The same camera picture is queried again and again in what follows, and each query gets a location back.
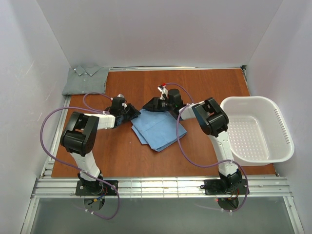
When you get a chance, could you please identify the light blue long sleeve shirt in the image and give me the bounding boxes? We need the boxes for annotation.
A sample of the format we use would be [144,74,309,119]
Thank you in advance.
[131,109,187,152]

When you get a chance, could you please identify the grey long sleeve shirt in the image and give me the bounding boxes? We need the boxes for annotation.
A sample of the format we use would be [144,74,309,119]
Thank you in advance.
[62,65,109,96]

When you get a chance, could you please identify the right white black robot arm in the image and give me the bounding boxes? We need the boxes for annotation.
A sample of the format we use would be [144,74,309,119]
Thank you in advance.
[143,86,242,193]

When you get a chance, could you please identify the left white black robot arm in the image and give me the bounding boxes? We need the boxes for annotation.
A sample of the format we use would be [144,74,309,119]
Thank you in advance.
[60,95,140,195]

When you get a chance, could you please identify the white plastic laundry basket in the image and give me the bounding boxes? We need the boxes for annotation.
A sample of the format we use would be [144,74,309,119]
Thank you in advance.
[220,96,294,166]

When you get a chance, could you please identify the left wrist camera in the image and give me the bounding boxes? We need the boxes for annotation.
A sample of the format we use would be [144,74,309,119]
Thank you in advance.
[111,94,127,109]

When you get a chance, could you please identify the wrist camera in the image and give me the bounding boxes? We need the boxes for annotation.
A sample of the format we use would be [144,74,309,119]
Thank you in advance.
[111,94,127,109]
[157,83,168,100]

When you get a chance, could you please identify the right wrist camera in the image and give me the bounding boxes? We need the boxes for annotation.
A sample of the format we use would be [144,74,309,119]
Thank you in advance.
[157,83,168,100]

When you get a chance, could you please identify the aluminium back frame rail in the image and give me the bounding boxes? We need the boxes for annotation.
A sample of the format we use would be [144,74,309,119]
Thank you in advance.
[109,66,240,72]

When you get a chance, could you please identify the aluminium frame rail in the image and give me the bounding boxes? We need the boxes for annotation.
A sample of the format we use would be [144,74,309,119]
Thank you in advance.
[31,175,293,198]
[39,109,68,179]
[109,66,240,72]
[240,65,251,95]

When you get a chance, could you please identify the aluminium right frame rail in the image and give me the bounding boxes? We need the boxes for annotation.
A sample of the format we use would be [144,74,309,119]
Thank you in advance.
[240,65,251,95]

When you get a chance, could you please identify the aluminium front frame rail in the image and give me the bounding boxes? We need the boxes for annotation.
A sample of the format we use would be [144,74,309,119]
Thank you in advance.
[31,175,293,198]

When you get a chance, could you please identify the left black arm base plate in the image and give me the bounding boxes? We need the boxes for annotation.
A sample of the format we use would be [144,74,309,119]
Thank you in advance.
[75,179,117,196]

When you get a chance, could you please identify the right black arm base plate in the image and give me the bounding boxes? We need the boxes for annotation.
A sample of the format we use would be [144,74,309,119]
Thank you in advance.
[200,179,250,195]

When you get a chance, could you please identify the aluminium left frame rail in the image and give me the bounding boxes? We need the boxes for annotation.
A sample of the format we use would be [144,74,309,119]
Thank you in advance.
[39,109,68,179]

